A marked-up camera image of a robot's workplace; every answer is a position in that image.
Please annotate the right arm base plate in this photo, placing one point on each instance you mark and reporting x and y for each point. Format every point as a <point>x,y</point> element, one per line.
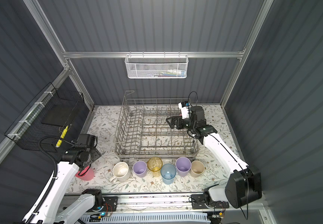
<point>199,201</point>

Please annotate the white mesh wall basket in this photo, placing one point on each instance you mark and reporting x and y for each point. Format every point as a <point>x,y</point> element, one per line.
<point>141,67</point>

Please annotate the yellow brush in basket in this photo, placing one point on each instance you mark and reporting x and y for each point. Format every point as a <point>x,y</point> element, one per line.
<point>63,134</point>

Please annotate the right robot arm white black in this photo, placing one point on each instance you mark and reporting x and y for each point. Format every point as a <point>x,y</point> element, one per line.
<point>244,183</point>

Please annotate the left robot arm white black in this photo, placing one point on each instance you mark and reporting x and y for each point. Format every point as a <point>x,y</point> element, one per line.
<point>77,158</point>

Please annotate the items in white basket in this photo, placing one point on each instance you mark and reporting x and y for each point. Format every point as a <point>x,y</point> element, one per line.
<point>169,73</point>

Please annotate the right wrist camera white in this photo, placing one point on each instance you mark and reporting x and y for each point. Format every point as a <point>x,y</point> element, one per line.
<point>184,107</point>

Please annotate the pink plastic cup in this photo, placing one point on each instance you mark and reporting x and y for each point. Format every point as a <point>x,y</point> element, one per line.
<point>86,175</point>

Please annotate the black wire wall basket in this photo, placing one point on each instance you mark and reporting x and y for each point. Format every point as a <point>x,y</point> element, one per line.
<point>49,117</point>

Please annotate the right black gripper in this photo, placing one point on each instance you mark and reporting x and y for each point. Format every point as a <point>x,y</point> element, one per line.
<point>179,119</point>

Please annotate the yellow transparent cup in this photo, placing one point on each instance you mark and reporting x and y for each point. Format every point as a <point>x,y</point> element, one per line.
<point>154,165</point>

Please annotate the small lilac plastic cup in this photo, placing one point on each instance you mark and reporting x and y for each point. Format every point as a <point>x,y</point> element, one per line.
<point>140,169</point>

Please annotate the floral table mat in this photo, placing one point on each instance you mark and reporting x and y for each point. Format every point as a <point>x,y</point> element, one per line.
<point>103,125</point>

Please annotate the large lilac plastic cup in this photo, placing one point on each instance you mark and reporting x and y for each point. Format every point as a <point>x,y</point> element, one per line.
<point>183,166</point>

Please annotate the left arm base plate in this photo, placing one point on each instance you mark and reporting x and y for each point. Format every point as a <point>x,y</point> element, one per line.
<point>110,205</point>

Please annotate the white ceramic mug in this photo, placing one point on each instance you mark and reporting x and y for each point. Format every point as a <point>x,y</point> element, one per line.
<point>121,172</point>

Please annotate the beige plastic cup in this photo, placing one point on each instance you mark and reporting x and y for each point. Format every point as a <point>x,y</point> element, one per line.
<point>197,169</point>

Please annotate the blue transparent cup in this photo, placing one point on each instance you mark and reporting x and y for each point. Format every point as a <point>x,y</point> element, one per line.
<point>168,173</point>

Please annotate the grey wire dish rack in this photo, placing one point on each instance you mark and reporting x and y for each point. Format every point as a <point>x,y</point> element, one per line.
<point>142,130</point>

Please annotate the white vented front panel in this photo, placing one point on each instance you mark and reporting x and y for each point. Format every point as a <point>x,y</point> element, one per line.
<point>149,218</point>

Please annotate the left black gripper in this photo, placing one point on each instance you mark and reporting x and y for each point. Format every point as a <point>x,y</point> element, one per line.
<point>95,153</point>

